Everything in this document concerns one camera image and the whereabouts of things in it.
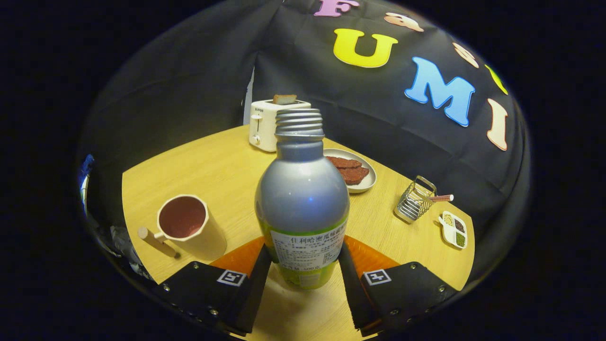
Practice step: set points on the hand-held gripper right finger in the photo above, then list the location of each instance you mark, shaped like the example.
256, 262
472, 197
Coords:
352, 293

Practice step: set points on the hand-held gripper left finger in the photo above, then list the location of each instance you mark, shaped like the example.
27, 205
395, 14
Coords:
255, 293

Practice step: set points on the silver juice bottle green label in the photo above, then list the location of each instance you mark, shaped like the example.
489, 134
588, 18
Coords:
303, 199

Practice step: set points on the white round plate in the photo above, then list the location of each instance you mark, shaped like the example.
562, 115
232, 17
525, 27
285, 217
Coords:
370, 182

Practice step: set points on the white divided condiment dish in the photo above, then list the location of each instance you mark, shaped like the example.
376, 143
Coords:
453, 232

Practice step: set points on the brown bread slice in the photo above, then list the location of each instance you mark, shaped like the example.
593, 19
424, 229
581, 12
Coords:
354, 175
344, 162

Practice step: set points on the wooden table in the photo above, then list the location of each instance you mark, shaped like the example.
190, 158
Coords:
227, 175

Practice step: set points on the cream toaster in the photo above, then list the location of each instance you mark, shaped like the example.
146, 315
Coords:
265, 128

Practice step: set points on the toast slice in toaster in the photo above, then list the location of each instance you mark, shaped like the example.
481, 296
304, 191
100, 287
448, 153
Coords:
284, 99

